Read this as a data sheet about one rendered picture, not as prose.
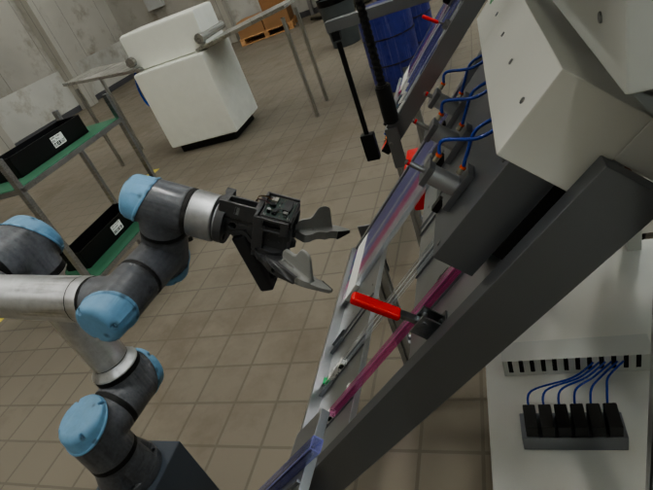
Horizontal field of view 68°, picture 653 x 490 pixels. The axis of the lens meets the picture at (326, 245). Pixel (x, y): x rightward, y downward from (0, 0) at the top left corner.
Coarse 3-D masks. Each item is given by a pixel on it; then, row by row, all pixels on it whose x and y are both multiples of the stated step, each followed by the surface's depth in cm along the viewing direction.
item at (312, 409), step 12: (348, 264) 127; (348, 276) 124; (336, 300) 118; (336, 312) 113; (336, 324) 111; (336, 336) 108; (324, 348) 105; (324, 360) 102; (324, 372) 100; (312, 396) 95; (312, 408) 93
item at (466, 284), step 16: (432, 192) 87; (432, 224) 78; (432, 256) 70; (432, 272) 67; (480, 272) 52; (416, 288) 71; (448, 288) 58; (464, 288) 54; (416, 304) 67; (432, 304) 60; (448, 304) 57; (416, 336) 62
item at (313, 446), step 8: (312, 440) 44; (320, 440) 44; (304, 448) 45; (312, 448) 44; (320, 448) 44; (296, 456) 46; (304, 456) 45; (312, 456) 44; (288, 464) 48; (296, 464) 46; (304, 464) 45; (280, 472) 49; (288, 472) 47; (296, 472) 47; (272, 480) 50; (280, 480) 49; (288, 480) 48; (264, 488) 52; (272, 488) 50; (280, 488) 50
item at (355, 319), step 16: (384, 256) 104; (368, 288) 101; (352, 304) 109; (352, 320) 102; (368, 320) 89; (352, 336) 95; (368, 336) 86; (336, 352) 102; (352, 368) 84; (336, 384) 89; (352, 400) 75; (336, 416) 79; (352, 416) 73; (336, 432) 75
